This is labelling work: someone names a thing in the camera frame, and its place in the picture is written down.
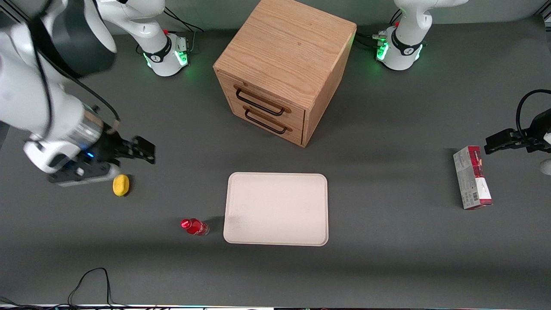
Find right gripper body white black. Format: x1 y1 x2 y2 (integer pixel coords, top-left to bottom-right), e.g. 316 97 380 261
23 129 130 174

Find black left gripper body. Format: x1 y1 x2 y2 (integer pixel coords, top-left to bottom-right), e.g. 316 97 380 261
514 108 551 154

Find red coke bottle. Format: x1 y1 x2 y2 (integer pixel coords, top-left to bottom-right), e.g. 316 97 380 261
180 218 210 236

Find beige plastic tray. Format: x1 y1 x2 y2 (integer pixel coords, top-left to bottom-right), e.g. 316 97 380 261
223 172 329 247

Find yellow lemon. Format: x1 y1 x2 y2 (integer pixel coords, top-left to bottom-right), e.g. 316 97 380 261
113 174 130 197

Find red grey carton box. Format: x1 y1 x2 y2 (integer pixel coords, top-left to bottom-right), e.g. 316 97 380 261
453 146 493 210

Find wooden drawer cabinet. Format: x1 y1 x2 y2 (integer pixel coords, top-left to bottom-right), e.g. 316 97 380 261
213 0 357 148

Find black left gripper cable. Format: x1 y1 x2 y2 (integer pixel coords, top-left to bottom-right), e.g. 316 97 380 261
516 89 551 139

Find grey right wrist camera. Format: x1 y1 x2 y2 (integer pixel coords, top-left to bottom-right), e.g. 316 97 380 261
47 163 121 187

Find black metal drawer handle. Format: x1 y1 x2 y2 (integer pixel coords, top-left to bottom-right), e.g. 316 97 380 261
234 85 292 117
243 106 293 135

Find black looped floor cable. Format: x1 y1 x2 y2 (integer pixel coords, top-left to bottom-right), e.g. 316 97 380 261
0 267 130 309

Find black right base cables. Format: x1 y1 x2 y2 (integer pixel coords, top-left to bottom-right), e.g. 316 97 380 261
136 6 204 56

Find black base cables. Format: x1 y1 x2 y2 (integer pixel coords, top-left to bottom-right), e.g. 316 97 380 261
136 6 204 56
356 8 403 50

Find black left base cables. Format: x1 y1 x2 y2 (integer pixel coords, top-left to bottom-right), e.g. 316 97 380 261
356 8 403 50

